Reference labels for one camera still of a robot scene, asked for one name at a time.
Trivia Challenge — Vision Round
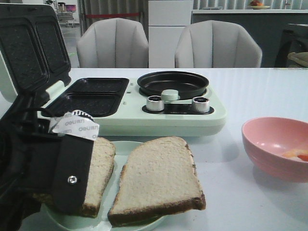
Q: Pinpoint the left silver knob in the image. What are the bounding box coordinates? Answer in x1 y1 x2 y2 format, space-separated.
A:
146 95 164 112

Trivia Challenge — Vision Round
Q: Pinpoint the right beige armchair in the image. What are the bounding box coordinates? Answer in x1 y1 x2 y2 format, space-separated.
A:
175 20 262 68

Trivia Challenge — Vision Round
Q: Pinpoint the left beige armchair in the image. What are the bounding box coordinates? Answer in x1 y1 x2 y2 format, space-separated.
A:
77 18 149 68

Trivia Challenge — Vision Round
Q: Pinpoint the right silver knob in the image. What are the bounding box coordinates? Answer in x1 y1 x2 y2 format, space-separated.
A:
192 97 210 113

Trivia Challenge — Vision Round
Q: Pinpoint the silver knob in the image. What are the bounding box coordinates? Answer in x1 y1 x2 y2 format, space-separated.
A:
146 95 164 112
192 97 210 113

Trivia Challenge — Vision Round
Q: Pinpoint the mint green breakfast maker base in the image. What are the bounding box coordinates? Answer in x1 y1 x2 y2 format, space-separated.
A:
44 77 227 137

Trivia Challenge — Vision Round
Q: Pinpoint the bread slice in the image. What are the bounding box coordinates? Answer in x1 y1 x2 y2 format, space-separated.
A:
107 136 206 227
31 137 116 218

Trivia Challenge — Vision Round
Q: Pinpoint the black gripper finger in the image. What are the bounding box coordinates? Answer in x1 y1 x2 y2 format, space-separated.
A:
51 135 93 214

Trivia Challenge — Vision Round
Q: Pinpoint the grey kitchen counter cabinet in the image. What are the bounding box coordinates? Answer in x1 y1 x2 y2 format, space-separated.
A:
191 9 308 67

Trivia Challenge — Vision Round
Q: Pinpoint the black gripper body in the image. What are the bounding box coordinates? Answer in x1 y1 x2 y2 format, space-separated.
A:
0 93 67 231

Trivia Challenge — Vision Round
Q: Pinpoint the mint green round plate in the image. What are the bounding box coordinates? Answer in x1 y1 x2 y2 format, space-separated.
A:
39 141 169 231

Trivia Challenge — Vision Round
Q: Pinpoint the pink bowl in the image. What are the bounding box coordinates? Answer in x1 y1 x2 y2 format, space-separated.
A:
242 117 308 183

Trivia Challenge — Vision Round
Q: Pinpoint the orange shrimp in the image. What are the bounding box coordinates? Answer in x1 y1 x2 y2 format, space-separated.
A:
282 149 308 162

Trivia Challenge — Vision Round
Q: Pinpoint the mint green sandwich maker lid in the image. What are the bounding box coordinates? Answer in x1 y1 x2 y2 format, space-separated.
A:
0 3 71 106

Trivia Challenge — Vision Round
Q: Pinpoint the round black frying pan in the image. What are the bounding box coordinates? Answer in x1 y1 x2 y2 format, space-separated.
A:
137 71 209 100

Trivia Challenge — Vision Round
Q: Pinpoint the white refrigerator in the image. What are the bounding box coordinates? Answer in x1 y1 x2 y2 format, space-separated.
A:
148 0 193 68

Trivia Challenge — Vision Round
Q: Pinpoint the fruit plate on counter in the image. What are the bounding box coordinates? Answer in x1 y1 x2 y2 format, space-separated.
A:
248 0 270 10

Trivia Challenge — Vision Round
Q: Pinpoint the beige armchair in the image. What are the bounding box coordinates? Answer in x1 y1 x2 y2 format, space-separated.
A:
175 20 262 68
77 18 149 68

